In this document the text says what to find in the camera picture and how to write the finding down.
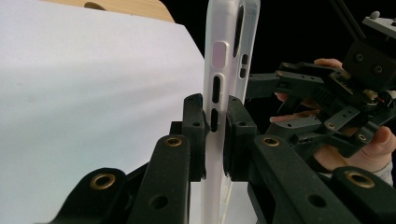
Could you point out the white table sheet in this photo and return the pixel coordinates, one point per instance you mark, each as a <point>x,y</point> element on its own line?
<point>77,93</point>

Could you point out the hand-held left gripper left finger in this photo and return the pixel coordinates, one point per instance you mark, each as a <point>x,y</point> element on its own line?
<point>194,137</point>

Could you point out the translucent white phone case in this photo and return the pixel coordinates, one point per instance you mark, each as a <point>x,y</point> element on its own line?
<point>222,28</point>

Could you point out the wooden table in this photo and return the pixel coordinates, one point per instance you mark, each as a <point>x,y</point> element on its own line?
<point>140,9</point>

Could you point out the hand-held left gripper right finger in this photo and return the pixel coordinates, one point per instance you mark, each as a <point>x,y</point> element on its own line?
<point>239,140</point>

